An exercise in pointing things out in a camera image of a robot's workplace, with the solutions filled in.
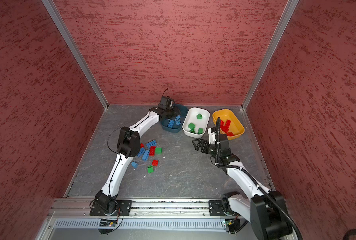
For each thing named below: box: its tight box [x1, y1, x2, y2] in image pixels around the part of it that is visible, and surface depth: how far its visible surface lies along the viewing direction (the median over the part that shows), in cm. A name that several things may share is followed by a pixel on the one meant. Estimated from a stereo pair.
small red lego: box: [151, 159, 159, 167], surface depth 91 cm
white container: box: [182, 107, 211, 138], surface depth 110 cm
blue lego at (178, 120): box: [175, 115, 181, 126], surface depth 111 cm
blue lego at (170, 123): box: [167, 119, 175, 128], surface depth 109 cm
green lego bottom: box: [147, 165, 154, 174], surface depth 87 cm
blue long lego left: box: [142, 150, 150, 161], surface depth 93 cm
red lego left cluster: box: [149, 146, 156, 157], surface depth 96 cm
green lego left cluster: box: [155, 147, 163, 154], surface depth 96 cm
